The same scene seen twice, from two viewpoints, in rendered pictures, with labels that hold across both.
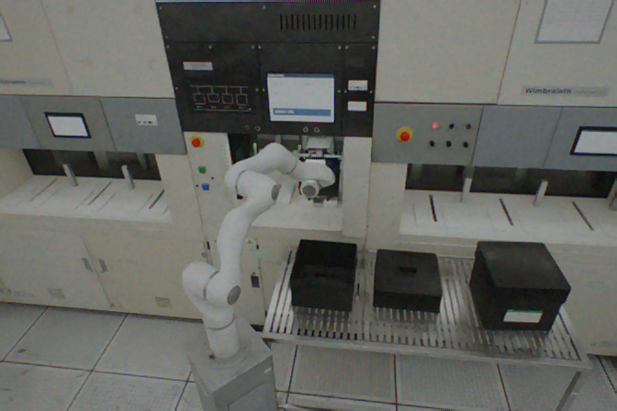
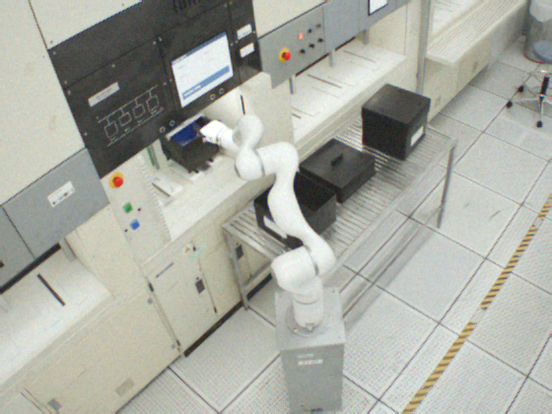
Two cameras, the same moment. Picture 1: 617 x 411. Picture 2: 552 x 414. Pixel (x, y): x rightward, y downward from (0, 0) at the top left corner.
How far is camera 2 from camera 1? 1.41 m
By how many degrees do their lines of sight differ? 40
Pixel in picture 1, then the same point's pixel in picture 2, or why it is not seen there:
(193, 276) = (296, 267)
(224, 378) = (339, 328)
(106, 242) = (50, 377)
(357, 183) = (267, 118)
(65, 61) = not seen: outside the picture
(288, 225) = (212, 204)
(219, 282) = (322, 249)
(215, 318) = (318, 288)
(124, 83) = (26, 169)
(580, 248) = (383, 77)
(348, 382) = not seen: hidden behind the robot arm
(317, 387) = not seen: hidden behind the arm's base
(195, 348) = (291, 339)
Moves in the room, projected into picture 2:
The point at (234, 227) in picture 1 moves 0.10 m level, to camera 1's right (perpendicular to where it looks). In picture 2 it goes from (293, 202) to (308, 184)
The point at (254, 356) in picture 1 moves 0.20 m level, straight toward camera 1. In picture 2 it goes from (332, 300) to (379, 310)
